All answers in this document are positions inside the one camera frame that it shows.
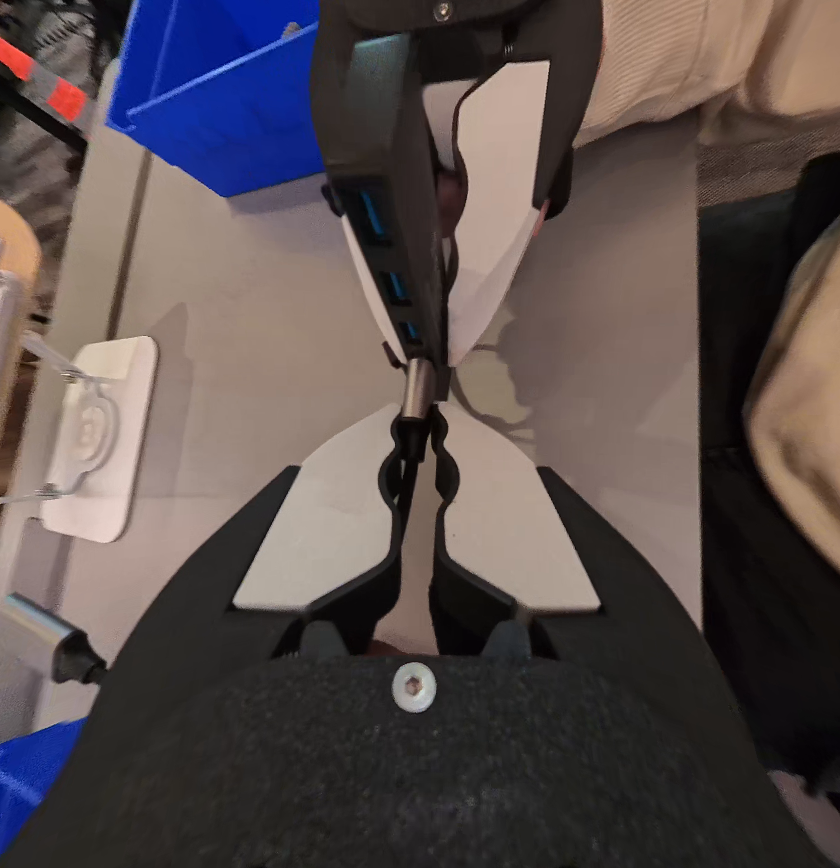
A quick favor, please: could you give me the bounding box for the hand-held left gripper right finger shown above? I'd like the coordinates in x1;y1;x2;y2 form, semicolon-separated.
429;401;604;655

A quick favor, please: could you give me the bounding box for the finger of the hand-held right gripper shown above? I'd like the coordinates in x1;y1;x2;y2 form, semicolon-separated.
420;60;553;368
342;218;411;372

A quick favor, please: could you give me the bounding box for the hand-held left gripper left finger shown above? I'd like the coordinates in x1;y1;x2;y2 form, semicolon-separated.
232;403;403;645

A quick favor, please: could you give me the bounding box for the large dark grey hub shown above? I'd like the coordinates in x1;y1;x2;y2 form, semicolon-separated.
323;33;455;401

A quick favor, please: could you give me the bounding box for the black cable with grey plugs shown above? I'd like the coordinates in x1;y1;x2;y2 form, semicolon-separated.
0;356;455;686

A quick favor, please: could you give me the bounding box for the blue plastic bin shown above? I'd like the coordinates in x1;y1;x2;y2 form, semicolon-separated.
107;0;326;199
0;719;89;868

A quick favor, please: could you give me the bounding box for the person's right forearm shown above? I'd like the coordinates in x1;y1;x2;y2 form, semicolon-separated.
572;0;840;146

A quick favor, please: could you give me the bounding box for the white and wooden book stand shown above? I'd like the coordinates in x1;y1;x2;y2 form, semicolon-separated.
0;190;160;543

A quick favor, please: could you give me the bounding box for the orange traffic cone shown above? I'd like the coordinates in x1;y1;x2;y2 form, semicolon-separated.
0;28;97;130

